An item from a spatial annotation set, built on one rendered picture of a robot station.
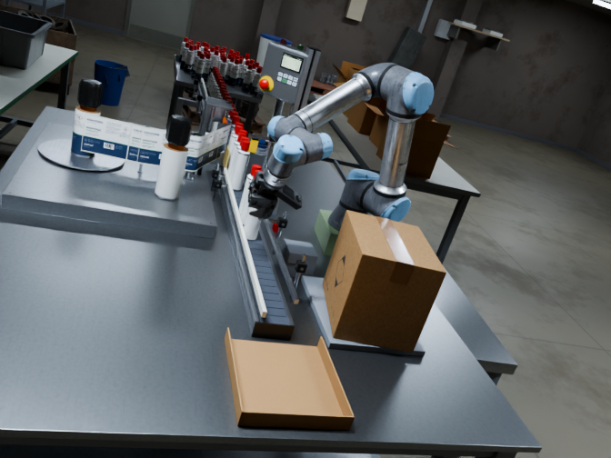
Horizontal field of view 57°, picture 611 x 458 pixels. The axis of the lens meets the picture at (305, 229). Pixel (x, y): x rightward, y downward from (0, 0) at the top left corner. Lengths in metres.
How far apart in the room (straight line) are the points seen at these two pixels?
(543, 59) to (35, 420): 12.54
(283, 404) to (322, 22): 10.35
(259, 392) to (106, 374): 0.34
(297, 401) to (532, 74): 12.07
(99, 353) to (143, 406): 0.19
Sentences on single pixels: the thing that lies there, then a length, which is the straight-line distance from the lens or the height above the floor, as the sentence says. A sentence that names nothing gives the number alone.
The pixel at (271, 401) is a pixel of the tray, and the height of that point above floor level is 0.83.
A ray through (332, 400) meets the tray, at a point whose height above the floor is 0.83.
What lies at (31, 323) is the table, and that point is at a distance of 1.47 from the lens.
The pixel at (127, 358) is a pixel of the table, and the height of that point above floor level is 0.83.
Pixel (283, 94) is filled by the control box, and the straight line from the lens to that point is 2.18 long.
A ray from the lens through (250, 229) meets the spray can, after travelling 1.89.
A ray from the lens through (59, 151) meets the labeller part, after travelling 2.34.
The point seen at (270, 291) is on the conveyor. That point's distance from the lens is 1.65.
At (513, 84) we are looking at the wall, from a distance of 12.96.
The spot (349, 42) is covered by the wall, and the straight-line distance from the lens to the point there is 11.54.
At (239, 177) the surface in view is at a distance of 2.29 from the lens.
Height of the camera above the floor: 1.70
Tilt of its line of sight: 23 degrees down
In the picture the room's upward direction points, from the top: 17 degrees clockwise
